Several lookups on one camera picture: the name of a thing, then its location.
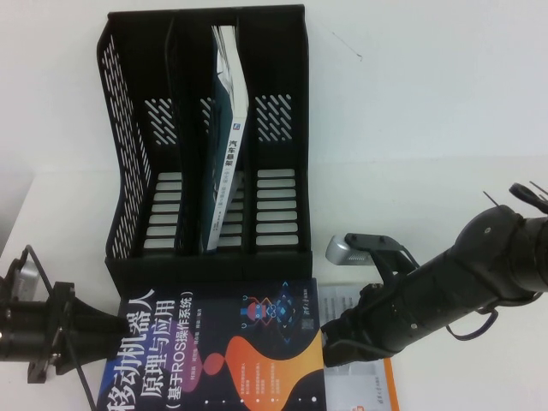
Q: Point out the black plastic book stand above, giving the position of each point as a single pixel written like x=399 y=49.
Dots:
x=214 y=267

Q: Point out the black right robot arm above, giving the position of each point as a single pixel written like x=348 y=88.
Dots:
x=462 y=278

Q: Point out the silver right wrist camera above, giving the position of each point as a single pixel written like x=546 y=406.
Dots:
x=342 y=254

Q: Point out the white-spined teal cover book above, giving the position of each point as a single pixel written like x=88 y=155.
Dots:
x=233 y=171

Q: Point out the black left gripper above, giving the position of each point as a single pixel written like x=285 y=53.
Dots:
x=25 y=329

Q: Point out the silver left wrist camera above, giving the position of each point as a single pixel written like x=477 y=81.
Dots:
x=25 y=278

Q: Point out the white ROS2 book orange edges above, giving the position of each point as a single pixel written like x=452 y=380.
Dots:
x=364 y=385

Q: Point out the black right camera bracket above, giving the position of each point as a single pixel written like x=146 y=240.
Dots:
x=372 y=242

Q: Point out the dark mobile robot book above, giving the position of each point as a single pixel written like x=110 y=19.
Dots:
x=192 y=342

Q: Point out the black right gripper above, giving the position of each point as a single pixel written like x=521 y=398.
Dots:
x=368 y=312

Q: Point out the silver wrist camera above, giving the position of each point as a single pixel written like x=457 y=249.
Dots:
x=342 y=254
x=25 y=278

